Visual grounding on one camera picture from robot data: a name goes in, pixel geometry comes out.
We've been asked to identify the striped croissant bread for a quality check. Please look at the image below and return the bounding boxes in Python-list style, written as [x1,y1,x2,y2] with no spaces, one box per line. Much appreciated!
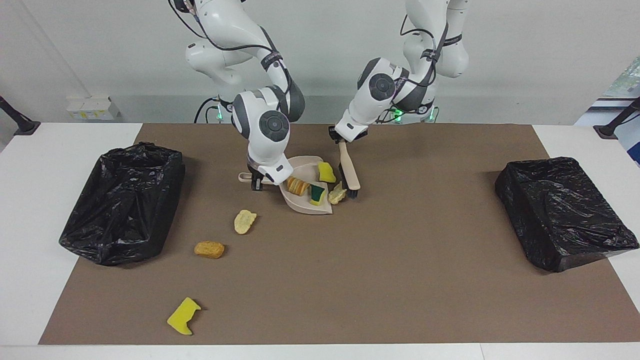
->
[285,176,311,197]

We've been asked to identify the brown bread nugget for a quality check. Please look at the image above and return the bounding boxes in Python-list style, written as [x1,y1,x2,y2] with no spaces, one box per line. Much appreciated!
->
[194,241,226,259]

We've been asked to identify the beige hand brush black bristles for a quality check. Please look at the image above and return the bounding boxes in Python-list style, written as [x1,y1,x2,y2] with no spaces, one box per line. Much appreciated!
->
[338,141,361,199]

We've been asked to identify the pale cracker piece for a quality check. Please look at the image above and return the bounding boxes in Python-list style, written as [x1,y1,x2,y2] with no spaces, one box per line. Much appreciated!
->
[328,181,348,205]
[234,209,258,235]

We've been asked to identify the notched yellow sponge piece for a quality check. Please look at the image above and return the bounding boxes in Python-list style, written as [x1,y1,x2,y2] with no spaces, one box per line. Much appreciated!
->
[166,297,202,336]

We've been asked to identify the beige plastic dustpan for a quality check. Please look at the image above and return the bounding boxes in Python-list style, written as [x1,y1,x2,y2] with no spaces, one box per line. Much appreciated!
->
[238,155,334,216]

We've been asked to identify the brown table mat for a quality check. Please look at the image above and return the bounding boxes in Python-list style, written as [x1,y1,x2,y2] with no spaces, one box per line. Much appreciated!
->
[38,123,640,346]

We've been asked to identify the pale flat cracker piece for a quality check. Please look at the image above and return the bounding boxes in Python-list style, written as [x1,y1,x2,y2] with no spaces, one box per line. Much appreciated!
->
[234,209,258,235]

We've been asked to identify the black left base cable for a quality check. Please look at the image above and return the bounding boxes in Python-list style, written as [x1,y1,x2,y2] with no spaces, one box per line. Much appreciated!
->
[376,106,403,124]

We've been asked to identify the black bag lined bin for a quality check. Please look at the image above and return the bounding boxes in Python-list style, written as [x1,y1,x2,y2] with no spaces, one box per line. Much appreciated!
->
[58,142,186,267]
[494,156,640,273]

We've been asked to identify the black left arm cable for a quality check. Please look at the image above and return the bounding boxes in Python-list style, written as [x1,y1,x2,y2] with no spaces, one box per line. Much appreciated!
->
[398,12,451,91]

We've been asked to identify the black right base cable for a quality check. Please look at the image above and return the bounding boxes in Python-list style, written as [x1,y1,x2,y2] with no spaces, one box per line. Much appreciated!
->
[194,96,222,124]

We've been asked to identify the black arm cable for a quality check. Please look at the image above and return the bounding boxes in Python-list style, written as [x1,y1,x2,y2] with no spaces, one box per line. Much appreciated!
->
[398,12,451,91]
[167,0,293,108]

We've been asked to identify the white wall socket box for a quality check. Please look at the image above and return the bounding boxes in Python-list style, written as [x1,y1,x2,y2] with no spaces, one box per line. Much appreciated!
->
[66,96,121,121]

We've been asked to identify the black base cable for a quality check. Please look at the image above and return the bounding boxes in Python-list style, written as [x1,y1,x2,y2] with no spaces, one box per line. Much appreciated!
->
[194,96,222,124]
[376,106,403,124]

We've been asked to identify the black camera stand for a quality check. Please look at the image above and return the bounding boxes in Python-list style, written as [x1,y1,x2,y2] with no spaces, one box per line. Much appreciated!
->
[593,97,640,140]
[0,96,41,136]

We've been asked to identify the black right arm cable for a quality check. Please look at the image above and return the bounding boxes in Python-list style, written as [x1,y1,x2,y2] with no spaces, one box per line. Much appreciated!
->
[167,0,293,108]

